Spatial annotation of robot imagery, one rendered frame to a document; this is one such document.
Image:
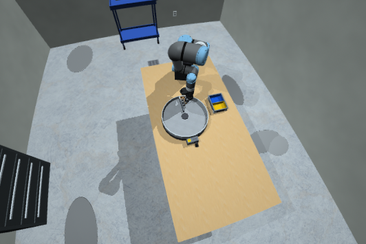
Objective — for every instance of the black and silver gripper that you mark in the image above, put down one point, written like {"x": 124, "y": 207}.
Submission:
{"x": 188, "y": 93}

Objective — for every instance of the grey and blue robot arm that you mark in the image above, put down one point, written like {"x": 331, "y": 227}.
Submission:
{"x": 190, "y": 51}

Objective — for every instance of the dark grey two-compartment bin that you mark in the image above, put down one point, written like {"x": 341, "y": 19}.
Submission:
{"x": 217, "y": 102}

